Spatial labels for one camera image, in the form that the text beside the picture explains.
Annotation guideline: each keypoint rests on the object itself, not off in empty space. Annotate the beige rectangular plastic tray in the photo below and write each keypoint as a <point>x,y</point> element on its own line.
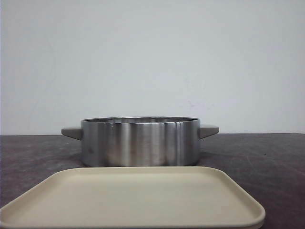
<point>135,198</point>

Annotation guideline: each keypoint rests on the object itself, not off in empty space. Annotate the stainless steel steamer pot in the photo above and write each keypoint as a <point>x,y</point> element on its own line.
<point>140,141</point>

